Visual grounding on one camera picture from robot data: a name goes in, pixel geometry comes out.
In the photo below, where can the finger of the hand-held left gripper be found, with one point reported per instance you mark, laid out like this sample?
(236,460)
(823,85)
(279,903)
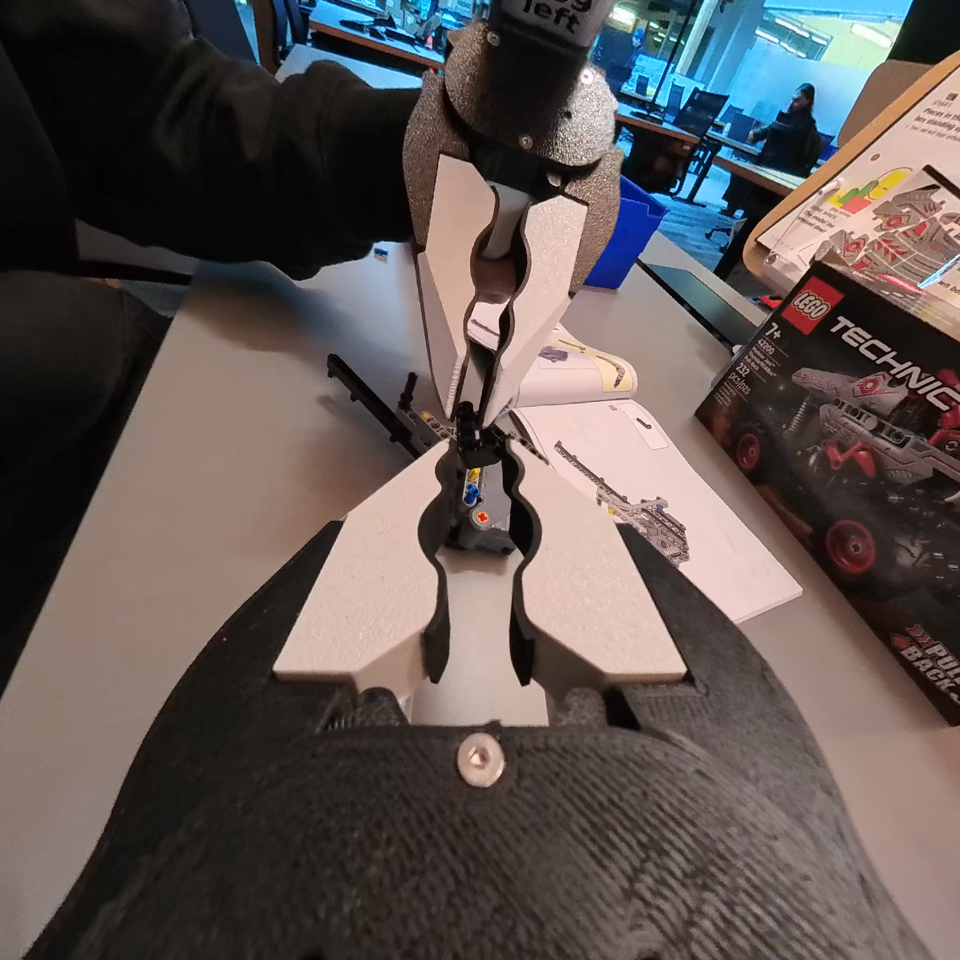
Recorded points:
(450,240)
(551,262)

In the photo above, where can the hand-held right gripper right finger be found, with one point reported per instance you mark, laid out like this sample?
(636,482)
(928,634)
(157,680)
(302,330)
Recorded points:
(600,600)

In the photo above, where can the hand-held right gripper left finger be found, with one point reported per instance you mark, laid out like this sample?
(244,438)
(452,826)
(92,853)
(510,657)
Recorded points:
(352,592)

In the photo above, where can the grey toy brick assembly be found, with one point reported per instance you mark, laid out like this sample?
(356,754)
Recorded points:
(480,525)

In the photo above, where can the small black brick pin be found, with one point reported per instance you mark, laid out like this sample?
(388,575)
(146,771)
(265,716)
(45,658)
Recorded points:
(466,420)
(409,390)

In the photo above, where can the person's left forearm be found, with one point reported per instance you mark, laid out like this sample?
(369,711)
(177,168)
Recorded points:
(262,150)

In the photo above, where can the grey desk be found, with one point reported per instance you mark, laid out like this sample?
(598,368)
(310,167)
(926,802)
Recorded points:
(187,487)

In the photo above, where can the person's left hand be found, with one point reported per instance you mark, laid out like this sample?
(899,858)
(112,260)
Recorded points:
(496,277)

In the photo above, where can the blue plastic bin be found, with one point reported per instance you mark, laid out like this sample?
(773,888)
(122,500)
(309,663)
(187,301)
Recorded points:
(634,232)

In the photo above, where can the white instruction booklet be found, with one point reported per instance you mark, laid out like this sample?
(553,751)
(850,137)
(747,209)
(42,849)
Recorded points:
(712,540)

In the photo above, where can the black flat panel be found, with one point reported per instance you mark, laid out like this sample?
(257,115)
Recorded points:
(697,300)

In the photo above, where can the white table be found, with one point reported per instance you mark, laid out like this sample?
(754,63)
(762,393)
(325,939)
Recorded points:
(375,64)

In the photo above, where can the long black brick beam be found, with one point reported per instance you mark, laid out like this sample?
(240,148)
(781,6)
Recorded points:
(367,390)

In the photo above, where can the row of office desks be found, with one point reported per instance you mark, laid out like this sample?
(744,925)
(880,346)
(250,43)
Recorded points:
(750,171)

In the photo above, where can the wooden board with chart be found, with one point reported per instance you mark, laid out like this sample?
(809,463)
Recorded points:
(810,180)

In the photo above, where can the printed instruction sheet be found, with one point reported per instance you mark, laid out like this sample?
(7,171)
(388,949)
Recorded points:
(862,202)

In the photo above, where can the black toy set box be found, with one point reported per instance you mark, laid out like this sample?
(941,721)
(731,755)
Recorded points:
(862,420)

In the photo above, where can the cardboard box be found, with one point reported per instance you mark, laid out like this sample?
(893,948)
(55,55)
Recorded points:
(877,97)

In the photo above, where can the person's body in black clothing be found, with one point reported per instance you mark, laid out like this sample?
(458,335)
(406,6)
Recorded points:
(60,375)

